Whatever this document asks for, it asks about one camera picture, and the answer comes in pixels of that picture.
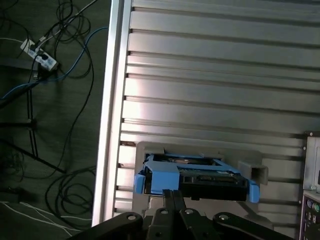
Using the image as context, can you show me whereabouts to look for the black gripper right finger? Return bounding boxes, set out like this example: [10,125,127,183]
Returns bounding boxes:
[172,190,296,240]

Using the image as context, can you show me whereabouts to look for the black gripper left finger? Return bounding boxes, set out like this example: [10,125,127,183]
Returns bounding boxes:
[79,189,179,240]

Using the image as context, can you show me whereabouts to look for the hard disk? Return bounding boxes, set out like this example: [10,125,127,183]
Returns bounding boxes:
[134,152,261,204]

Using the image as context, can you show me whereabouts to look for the grey parts rack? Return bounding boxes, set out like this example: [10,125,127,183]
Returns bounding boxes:
[131,141,270,240]

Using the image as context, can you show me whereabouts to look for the black PC case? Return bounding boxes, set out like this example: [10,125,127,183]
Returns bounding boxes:
[298,129,320,240]

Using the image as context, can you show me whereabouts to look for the black stand legs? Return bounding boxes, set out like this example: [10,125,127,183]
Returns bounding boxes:
[0,72,67,175]

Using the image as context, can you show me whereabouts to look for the white power strip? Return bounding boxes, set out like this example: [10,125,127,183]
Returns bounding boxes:
[19,38,60,74]

